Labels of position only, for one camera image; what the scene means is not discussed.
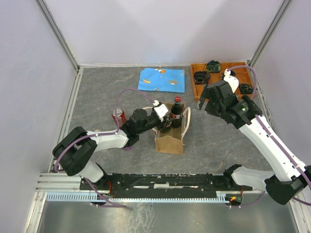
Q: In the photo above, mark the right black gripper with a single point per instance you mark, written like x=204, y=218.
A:
x=208, y=108

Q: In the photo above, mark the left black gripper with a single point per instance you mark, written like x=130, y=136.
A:
x=160, y=124

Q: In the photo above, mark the green glass bottle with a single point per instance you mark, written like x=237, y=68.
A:
x=167, y=126

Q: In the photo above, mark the cola glass bottle red cap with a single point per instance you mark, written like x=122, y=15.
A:
x=176, y=112

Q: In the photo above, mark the brown canvas tote bag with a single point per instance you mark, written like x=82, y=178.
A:
x=173, y=141

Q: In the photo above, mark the red cola can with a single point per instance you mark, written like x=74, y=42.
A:
x=119, y=116

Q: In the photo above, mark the purple soda can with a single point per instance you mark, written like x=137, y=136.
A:
x=127, y=148

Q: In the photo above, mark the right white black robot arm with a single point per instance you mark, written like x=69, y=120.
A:
x=289, y=175

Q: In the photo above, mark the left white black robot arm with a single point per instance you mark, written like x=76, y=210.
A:
x=74, y=152

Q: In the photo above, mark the black rolled tie left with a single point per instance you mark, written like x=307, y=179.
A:
x=201, y=77

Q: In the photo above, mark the orange wooden compartment tray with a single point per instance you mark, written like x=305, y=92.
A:
x=242, y=74

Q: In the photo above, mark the dark blue green rolled tie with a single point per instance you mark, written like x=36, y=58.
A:
x=213, y=66

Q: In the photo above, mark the black orange rolled tie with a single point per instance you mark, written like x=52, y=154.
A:
x=232, y=73

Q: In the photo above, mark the blue space print cloth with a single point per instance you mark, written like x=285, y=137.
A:
x=162, y=80

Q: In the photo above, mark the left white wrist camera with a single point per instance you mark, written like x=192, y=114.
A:
x=160, y=109

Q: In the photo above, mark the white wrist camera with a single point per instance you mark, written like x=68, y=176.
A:
x=160, y=109
x=233, y=81

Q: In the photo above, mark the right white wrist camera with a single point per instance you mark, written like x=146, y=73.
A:
x=233, y=81

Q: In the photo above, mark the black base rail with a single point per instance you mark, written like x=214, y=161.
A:
x=162, y=186

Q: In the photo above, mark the light blue cable duct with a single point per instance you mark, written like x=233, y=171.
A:
x=93, y=197

